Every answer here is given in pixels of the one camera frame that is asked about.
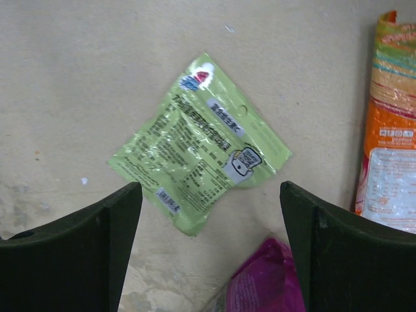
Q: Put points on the orange snack packet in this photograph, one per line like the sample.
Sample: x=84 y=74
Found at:
x=386 y=187

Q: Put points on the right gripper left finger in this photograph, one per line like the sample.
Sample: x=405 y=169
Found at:
x=75 y=263

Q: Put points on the small light green packet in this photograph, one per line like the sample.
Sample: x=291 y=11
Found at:
x=205 y=139

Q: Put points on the purple candy bag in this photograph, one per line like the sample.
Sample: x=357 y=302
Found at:
x=266 y=281

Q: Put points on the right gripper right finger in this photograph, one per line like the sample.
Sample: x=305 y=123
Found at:
x=346 y=262

